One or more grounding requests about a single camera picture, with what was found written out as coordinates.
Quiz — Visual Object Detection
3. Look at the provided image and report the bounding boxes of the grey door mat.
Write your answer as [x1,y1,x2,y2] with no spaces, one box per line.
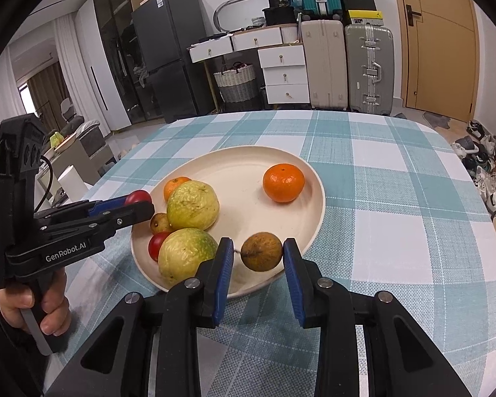
[422,111,450,130]

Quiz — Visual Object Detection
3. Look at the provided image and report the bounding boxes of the silver suitcase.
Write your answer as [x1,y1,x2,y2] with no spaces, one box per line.
[344,24,395,116]

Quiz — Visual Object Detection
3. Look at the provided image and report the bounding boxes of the dark glass cabinet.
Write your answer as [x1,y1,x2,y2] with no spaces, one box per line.
[93,0,149,122]

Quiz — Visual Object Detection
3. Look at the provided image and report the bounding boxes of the small orange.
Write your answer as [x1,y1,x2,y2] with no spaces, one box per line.
[163,176,192,202]

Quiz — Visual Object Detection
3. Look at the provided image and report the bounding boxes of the green guava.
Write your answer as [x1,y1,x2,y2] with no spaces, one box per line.
[158,228,219,285]

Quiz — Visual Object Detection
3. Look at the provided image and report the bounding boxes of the woven laundry basket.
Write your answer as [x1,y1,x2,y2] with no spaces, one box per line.
[213,62,260,105]

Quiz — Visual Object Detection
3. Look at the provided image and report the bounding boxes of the oval mirror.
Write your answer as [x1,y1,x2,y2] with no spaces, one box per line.
[213,0,269,34]

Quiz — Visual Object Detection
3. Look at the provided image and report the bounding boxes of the white paper roll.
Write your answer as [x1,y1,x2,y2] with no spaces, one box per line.
[58,165,87,199]

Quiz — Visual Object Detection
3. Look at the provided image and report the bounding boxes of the cream oval plate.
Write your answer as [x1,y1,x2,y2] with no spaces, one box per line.
[131,146,326,299]

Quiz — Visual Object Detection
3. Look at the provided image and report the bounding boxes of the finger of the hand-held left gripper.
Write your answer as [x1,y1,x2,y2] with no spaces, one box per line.
[33,196,133,221]
[39,202,155,238]

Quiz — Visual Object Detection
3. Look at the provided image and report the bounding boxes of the teal plaid tablecloth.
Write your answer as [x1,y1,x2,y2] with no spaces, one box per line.
[45,110,496,397]

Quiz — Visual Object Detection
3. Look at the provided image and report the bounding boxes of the yellow and black shoe box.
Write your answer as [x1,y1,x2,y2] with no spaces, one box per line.
[345,9,384,25]

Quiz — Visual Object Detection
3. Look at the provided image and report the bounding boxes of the black round box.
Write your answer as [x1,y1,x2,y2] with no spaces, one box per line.
[261,6,297,26]

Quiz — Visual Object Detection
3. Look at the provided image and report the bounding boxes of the brown curtain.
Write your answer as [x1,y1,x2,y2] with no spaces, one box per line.
[27,62,71,129]

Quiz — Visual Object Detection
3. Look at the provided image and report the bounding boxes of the large orange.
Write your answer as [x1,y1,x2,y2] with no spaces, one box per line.
[262,163,306,203]

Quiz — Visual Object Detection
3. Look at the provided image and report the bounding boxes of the wooden door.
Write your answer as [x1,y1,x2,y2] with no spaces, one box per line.
[389,0,480,122]

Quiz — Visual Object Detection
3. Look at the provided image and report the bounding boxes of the white dresser with drawers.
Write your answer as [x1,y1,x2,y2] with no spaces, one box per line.
[188,25,310,106]

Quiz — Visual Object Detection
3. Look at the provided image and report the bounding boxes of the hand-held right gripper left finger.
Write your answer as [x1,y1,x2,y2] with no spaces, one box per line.
[45,237,235,397]

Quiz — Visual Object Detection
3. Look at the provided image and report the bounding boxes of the person's left hand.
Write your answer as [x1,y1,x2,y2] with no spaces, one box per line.
[0,271,71,335]

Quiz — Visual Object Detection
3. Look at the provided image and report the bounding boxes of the yellowish guava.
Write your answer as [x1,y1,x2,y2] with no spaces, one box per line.
[166,180,221,231]

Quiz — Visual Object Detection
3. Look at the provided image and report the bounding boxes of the red cherry tomato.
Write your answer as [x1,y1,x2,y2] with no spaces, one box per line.
[148,232,171,262]
[125,190,153,206]

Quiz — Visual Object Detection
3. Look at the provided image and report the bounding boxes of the white ribbed bin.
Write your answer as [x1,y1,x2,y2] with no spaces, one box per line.
[281,25,302,44]

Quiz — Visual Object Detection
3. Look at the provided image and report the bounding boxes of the brown longan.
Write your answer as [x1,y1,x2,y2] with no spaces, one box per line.
[231,232,283,273]
[150,212,174,234]

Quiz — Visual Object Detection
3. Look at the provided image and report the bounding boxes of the grey armchair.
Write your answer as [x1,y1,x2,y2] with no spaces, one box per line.
[60,98,108,154]

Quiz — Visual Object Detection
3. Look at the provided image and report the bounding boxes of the dark grey refrigerator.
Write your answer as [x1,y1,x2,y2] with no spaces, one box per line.
[131,0,220,124]

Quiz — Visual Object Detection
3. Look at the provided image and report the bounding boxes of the black cable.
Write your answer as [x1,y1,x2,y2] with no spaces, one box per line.
[34,156,55,212]

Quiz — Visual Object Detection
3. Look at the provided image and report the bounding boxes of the pile of shoes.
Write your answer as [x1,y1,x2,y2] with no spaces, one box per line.
[450,119,496,216]

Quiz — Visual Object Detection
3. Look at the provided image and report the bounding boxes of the beige suitcase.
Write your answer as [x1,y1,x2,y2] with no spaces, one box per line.
[300,19,350,111]

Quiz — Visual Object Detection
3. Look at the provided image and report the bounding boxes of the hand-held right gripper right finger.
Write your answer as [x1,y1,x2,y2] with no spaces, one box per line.
[283,238,474,397]

